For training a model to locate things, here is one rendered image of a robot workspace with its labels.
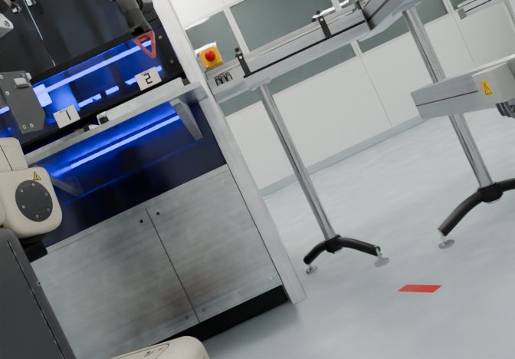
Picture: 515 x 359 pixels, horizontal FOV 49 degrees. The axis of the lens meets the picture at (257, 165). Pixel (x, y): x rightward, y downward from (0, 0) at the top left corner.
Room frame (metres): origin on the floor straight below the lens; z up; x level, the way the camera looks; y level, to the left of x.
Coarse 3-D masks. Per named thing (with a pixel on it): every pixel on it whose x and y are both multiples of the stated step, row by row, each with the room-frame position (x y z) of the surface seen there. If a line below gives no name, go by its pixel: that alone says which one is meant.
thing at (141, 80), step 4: (152, 68) 2.15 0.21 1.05; (144, 72) 2.15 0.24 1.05; (148, 72) 2.15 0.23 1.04; (152, 72) 2.15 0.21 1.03; (156, 72) 2.16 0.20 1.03; (136, 76) 2.15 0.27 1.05; (140, 76) 2.15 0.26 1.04; (144, 76) 2.15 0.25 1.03; (148, 76) 2.15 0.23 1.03; (152, 76) 2.15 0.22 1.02; (156, 76) 2.16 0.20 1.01; (136, 80) 2.15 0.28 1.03; (140, 80) 2.15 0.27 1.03; (144, 80) 2.15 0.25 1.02; (148, 80) 2.15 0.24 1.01; (152, 80) 2.15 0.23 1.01; (156, 80) 2.15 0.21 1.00; (160, 80) 2.16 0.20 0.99; (140, 84) 2.15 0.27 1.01; (144, 84) 2.15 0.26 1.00; (148, 84) 2.15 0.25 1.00; (152, 84) 2.15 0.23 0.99; (140, 88) 2.15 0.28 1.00; (144, 88) 2.15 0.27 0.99
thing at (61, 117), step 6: (66, 108) 2.15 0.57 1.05; (72, 108) 2.15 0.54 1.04; (54, 114) 2.15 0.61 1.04; (60, 114) 2.15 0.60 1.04; (66, 114) 2.15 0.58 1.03; (72, 114) 2.15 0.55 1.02; (60, 120) 2.15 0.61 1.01; (66, 120) 2.15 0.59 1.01; (72, 120) 2.15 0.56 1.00; (60, 126) 2.15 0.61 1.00
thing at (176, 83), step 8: (176, 80) 1.78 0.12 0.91; (160, 88) 1.78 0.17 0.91; (168, 88) 1.78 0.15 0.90; (176, 88) 1.78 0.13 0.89; (144, 96) 1.78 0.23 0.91; (152, 96) 1.78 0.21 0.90; (160, 96) 1.78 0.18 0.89; (120, 104) 1.78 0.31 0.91; (128, 104) 1.78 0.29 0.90; (136, 104) 1.78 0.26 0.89; (144, 104) 1.78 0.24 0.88; (112, 112) 1.78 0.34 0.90; (120, 112) 1.78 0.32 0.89
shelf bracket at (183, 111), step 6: (174, 102) 1.82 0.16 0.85; (180, 102) 1.83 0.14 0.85; (174, 108) 1.84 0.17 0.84; (180, 108) 1.86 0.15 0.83; (186, 108) 1.98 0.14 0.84; (180, 114) 1.90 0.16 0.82; (186, 114) 1.91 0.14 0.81; (186, 120) 1.95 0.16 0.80; (192, 120) 2.00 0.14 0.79; (186, 126) 1.99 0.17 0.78; (192, 126) 2.01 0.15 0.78; (192, 132) 2.06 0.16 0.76; (198, 132) 2.08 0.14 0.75; (198, 138) 2.13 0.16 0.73
